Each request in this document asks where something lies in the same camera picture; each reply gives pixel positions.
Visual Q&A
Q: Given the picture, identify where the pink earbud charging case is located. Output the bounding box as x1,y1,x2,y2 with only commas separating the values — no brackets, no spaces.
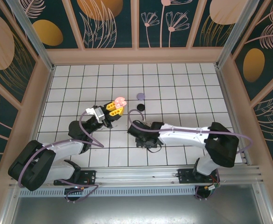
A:
114,96,127,108

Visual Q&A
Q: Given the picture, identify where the round black base electronics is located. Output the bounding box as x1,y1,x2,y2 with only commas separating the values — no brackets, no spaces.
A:
63,186,87,203
195,184,220,201

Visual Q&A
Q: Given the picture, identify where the grey metal front panel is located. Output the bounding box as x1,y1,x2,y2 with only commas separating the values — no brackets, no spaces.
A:
0,196,273,224

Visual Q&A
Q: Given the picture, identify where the thin black cable loop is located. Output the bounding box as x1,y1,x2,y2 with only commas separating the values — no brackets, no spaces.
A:
147,141,163,154

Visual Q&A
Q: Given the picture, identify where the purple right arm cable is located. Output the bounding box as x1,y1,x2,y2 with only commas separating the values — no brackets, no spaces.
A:
127,109,254,154

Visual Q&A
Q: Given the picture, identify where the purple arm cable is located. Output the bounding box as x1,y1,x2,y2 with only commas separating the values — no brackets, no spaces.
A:
17,111,105,203
127,109,254,154

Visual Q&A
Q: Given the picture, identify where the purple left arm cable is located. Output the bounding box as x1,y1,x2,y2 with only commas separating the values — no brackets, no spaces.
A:
17,111,105,203

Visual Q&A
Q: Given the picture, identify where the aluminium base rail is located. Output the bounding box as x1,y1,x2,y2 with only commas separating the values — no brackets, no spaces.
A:
9,165,267,190

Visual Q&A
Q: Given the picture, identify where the slotted grey cable duct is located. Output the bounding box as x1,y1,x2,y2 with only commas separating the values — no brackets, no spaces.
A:
18,188,197,198

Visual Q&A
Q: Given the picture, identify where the aluminium corner post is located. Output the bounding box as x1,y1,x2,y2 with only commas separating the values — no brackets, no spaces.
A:
6,0,56,72
216,0,255,69

